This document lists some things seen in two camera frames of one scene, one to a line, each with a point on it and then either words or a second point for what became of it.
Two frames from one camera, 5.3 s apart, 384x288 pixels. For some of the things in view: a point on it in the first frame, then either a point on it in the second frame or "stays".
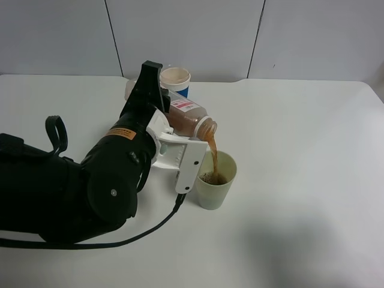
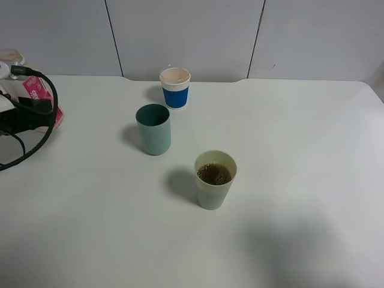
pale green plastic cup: x=216 y=174 stays
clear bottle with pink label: x=186 y=117 to x=32 y=86
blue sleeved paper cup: x=176 y=80 stays
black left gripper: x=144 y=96 to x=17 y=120
